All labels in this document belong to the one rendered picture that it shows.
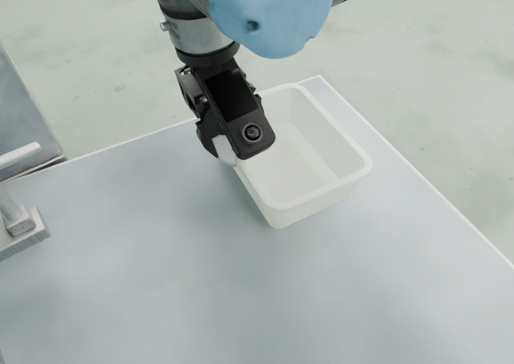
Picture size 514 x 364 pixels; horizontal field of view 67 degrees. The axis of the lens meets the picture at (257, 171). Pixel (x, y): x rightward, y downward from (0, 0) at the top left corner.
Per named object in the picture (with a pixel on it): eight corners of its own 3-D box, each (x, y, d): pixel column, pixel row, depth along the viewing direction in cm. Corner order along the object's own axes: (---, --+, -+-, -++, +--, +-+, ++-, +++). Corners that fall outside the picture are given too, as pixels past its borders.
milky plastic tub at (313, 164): (292, 116, 73) (297, 78, 67) (367, 204, 61) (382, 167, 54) (206, 147, 68) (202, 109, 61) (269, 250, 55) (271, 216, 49)
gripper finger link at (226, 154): (223, 144, 61) (213, 100, 53) (241, 170, 57) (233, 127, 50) (205, 153, 60) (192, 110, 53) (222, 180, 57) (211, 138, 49)
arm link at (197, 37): (248, 1, 37) (170, 33, 35) (254, 42, 41) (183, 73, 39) (214, -30, 41) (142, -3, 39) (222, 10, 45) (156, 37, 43)
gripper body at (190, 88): (232, 82, 55) (216, 2, 45) (263, 118, 50) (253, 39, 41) (183, 105, 53) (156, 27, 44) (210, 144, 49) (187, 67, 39)
